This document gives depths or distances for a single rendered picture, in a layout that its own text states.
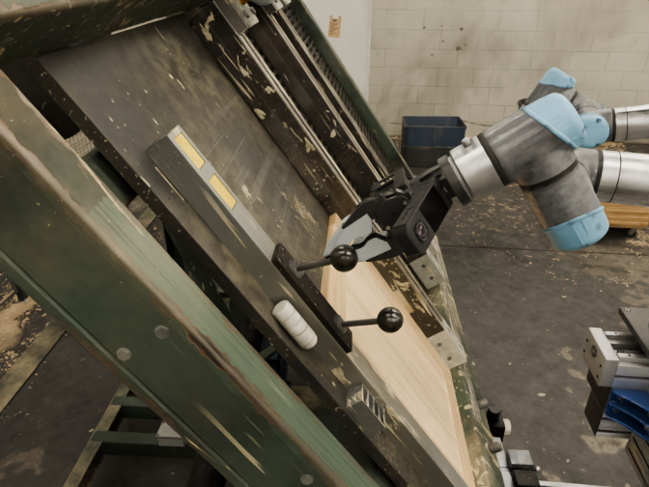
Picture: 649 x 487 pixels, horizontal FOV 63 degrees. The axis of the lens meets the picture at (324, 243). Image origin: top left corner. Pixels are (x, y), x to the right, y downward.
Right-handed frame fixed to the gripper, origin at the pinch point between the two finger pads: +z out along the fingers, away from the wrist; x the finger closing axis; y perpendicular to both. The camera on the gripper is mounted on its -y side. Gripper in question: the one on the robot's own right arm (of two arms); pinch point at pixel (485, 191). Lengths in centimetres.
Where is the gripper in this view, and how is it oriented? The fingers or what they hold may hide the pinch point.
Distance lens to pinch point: 154.4
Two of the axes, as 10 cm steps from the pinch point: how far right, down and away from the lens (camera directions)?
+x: -1.0, 4.7, -8.8
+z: -4.6, 7.6, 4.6
